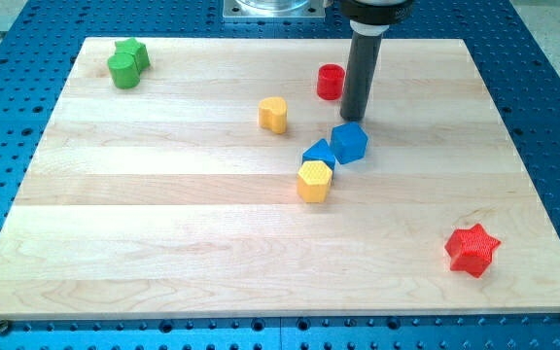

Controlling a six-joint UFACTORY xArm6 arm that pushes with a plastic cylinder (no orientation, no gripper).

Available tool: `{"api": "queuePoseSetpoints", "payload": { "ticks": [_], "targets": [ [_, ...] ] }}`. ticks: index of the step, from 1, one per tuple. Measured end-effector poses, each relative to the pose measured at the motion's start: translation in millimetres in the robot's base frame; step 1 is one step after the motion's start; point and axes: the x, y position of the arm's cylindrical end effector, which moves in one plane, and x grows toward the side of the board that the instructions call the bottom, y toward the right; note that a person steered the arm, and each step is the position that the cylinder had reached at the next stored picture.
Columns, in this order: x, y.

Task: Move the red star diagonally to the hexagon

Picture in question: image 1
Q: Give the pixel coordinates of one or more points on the green cylinder block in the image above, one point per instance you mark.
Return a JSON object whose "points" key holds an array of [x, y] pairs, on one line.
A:
{"points": [[123, 70]]}

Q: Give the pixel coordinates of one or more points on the yellow heart block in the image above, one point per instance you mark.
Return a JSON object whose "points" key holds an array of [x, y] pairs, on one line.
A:
{"points": [[273, 114]]}

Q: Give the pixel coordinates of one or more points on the black robot arm flange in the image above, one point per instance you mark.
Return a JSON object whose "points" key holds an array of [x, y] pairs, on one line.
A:
{"points": [[376, 14]]}

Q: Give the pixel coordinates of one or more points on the yellow hexagon block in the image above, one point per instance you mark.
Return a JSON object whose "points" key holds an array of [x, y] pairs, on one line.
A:
{"points": [[314, 180]]}

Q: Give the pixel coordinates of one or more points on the blue triangle block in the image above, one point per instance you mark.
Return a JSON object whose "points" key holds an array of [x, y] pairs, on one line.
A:
{"points": [[320, 150]]}

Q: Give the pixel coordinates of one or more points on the blue cube block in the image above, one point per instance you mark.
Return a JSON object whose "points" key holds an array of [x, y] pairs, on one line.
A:
{"points": [[348, 142]]}

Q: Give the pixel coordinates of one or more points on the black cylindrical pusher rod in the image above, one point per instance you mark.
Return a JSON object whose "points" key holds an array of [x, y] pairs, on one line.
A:
{"points": [[361, 64]]}

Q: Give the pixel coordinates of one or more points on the blue perforated metal table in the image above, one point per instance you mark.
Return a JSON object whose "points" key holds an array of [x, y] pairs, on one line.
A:
{"points": [[41, 42]]}

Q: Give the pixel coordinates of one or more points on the red star block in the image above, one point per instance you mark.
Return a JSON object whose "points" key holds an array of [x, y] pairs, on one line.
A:
{"points": [[471, 250]]}

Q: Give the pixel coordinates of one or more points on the green star block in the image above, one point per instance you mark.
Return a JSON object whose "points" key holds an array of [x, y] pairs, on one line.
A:
{"points": [[137, 50]]}

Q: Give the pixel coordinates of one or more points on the red cylinder block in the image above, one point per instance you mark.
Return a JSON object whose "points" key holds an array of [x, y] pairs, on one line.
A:
{"points": [[330, 81]]}

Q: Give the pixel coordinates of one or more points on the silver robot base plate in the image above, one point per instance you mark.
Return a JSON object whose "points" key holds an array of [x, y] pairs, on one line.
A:
{"points": [[249, 9]]}

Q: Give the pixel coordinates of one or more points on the light wooden board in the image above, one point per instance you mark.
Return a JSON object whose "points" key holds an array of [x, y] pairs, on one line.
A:
{"points": [[169, 201]]}

